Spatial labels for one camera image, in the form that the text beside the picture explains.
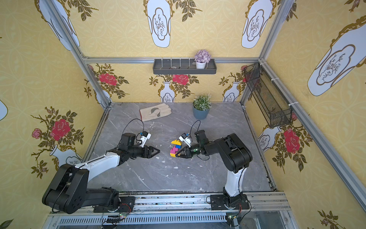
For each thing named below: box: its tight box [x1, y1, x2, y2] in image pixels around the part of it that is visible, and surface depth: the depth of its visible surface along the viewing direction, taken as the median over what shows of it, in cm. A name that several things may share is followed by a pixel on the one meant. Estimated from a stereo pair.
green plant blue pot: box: [192, 93, 212, 120], surface depth 105 cm
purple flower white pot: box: [194, 49, 212, 70], surface depth 85 cm
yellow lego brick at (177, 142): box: [171, 139, 183, 146], surface depth 87 cm
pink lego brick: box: [170, 145, 179, 155], surface depth 87 cm
